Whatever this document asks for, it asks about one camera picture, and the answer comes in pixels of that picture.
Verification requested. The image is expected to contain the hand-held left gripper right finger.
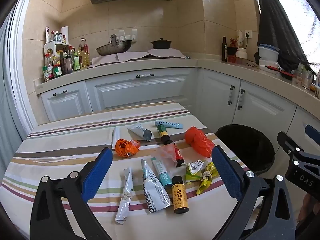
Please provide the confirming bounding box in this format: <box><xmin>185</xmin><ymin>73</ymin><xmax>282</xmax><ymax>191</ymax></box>
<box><xmin>211</xmin><ymin>145</ymin><xmax>298</xmax><ymax>240</ymax></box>

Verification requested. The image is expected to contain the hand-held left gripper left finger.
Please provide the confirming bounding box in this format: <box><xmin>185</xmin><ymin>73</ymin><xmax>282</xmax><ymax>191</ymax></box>
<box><xmin>29</xmin><ymin>147</ymin><xmax>113</xmax><ymax>240</ymax></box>

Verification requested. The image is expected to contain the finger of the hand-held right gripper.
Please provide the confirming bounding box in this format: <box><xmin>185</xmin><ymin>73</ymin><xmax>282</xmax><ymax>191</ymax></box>
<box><xmin>277</xmin><ymin>131</ymin><xmax>320</xmax><ymax>165</ymax></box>
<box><xmin>305</xmin><ymin>124</ymin><xmax>320</xmax><ymax>141</ymax></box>

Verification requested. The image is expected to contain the yellow-green wrapper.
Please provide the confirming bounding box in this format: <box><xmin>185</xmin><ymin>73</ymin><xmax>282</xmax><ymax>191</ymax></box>
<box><xmin>196</xmin><ymin>162</ymin><xmax>217</xmax><ymax>195</ymax></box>

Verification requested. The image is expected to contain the black trash bin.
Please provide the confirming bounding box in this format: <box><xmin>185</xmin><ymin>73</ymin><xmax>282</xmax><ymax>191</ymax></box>
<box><xmin>215</xmin><ymin>124</ymin><xmax>275</xmax><ymax>177</ymax></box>

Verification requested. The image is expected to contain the white and green wrapper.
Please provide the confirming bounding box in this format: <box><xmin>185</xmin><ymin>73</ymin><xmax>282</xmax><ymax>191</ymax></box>
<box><xmin>185</xmin><ymin>160</ymin><xmax>205</xmax><ymax>183</ymax></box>

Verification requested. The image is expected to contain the thin silver wrapper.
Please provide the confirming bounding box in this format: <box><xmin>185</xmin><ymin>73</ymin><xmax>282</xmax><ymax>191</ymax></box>
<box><xmin>115</xmin><ymin>168</ymin><xmax>134</xmax><ymax>225</ymax></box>

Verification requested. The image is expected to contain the orange wrapper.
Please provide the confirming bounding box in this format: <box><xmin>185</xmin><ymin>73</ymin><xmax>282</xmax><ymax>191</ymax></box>
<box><xmin>115</xmin><ymin>139</ymin><xmax>141</xmax><ymax>158</ymax></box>

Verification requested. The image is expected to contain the white paper card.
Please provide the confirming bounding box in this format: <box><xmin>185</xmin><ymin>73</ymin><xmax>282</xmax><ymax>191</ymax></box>
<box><xmin>111</xmin><ymin>126</ymin><xmax>121</xmax><ymax>150</ymax></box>

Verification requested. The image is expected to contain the orange-red plastic bag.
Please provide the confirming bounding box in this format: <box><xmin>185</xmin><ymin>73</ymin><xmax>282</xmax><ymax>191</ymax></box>
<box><xmin>184</xmin><ymin>126</ymin><xmax>215</xmax><ymax>158</ymax></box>

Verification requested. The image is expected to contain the amber bottle yellow label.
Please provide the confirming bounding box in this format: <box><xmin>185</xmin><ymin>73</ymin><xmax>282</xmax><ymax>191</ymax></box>
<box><xmin>171</xmin><ymin>175</ymin><xmax>189</xmax><ymax>214</ymax></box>

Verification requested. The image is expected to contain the red small bottle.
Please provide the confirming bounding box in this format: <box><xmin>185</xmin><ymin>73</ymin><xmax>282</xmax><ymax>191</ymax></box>
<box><xmin>173</xmin><ymin>142</ymin><xmax>185</xmax><ymax>168</ymax></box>

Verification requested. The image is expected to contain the wide silver foil pouch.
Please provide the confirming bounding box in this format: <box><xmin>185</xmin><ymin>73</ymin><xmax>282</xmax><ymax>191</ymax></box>
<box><xmin>141</xmin><ymin>159</ymin><xmax>173</xmax><ymax>214</ymax></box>

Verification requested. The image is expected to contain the silver grey tube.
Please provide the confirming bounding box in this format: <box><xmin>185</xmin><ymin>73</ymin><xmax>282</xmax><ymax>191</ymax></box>
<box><xmin>127</xmin><ymin>122</ymin><xmax>152</xmax><ymax>142</ymax></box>

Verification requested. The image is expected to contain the teal and white tube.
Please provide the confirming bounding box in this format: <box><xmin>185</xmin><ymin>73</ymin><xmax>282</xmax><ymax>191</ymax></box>
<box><xmin>150</xmin><ymin>156</ymin><xmax>173</xmax><ymax>189</ymax></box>

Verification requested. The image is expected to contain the translucent orange-dotted plastic bag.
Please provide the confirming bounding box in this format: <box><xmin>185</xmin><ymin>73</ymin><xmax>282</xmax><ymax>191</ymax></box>
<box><xmin>151</xmin><ymin>142</ymin><xmax>175</xmax><ymax>167</ymax></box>

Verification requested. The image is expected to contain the green bottle yellow band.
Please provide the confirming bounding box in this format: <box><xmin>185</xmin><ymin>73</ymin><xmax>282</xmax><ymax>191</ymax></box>
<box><xmin>157</xmin><ymin>124</ymin><xmax>171</xmax><ymax>145</ymax></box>

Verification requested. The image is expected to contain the light blue tube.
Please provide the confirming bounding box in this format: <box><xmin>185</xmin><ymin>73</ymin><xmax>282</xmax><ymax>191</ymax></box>
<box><xmin>154</xmin><ymin>120</ymin><xmax>184</xmax><ymax>130</ymax></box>

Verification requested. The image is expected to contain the striped tablecloth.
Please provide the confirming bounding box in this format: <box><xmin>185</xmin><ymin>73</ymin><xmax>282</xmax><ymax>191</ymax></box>
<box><xmin>0</xmin><ymin>102</ymin><xmax>265</xmax><ymax>240</ymax></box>

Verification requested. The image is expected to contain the small clear glass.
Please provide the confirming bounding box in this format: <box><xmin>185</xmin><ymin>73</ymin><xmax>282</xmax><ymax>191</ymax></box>
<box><xmin>292</xmin><ymin>70</ymin><xmax>303</xmax><ymax>85</ymax></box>

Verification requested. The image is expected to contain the white container red rim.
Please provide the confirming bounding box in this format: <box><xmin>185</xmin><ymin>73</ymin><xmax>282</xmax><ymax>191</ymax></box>
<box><xmin>259</xmin><ymin>58</ymin><xmax>279</xmax><ymax>73</ymax></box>

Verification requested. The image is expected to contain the white container blue rim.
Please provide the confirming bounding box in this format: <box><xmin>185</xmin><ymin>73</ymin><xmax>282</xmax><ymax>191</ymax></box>
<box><xmin>258</xmin><ymin>44</ymin><xmax>280</xmax><ymax>59</ymax></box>

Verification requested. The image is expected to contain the white jar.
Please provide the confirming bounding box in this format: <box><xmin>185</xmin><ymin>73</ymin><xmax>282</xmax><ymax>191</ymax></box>
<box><xmin>236</xmin><ymin>47</ymin><xmax>248</xmax><ymax>65</ymax></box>

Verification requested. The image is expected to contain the dark olive oil bottle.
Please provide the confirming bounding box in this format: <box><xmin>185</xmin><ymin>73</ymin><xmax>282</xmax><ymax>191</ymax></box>
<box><xmin>221</xmin><ymin>37</ymin><xmax>228</xmax><ymax>62</ymax></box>

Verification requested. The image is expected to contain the group of condiment bottles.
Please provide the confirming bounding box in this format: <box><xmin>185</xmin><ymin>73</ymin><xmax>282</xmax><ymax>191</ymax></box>
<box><xmin>42</xmin><ymin>26</ymin><xmax>91</xmax><ymax>82</ymax></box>

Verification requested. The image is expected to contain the dark hanging cloth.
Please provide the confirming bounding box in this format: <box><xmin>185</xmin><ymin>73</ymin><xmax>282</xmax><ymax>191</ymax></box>
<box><xmin>252</xmin><ymin>0</ymin><xmax>314</xmax><ymax>73</ymax></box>

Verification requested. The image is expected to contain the pale stove cover cloth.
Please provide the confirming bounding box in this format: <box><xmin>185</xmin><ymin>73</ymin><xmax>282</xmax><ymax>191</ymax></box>
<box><xmin>89</xmin><ymin>49</ymin><xmax>188</xmax><ymax>68</ymax></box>

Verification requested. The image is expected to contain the steel wok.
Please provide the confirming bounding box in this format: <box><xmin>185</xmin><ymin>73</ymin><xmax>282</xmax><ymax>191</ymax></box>
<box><xmin>96</xmin><ymin>34</ymin><xmax>133</xmax><ymax>56</ymax></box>

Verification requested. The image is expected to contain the white spice rack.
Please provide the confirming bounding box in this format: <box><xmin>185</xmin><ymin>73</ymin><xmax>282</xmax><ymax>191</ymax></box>
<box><xmin>44</xmin><ymin>42</ymin><xmax>73</xmax><ymax>55</ymax></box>

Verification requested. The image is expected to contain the black lidded pot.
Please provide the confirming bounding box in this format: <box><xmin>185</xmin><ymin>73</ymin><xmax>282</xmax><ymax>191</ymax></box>
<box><xmin>150</xmin><ymin>38</ymin><xmax>173</xmax><ymax>50</ymax></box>

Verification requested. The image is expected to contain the white cabinet door handle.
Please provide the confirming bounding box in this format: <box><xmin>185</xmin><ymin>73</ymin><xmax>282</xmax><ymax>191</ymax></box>
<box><xmin>237</xmin><ymin>89</ymin><xmax>246</xmax><ymax>110</ymax></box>
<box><xmin>227</xmin><ymin>85</ymin><xmax>235</xmax><ymax>105</ymax></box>

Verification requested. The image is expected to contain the red handled tool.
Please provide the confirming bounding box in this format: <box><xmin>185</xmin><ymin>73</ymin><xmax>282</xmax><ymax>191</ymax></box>
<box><xmin>265</xmin><ymin>65</ymin><xmax>295</xmax><ymax>78</ymax></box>

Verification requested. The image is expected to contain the black power cable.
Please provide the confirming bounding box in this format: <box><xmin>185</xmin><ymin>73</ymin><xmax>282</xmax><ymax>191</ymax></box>
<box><xmin>244</xmin><ymin>36</ymin><xmax>265</xmax><ymax>68</ymax></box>

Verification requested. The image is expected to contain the white door frame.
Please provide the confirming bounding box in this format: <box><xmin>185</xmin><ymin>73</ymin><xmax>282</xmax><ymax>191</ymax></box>
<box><xmin>0</xmin><ymin>0</ymin><xmax>40</xmax><ymax>160</ymax></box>

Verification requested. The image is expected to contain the white wall holder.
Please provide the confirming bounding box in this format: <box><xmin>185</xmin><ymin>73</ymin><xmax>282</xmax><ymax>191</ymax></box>
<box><xmin>119</xmin><ymin>29</ymin><xmax>137</xmax><ymax>40</ymax></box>

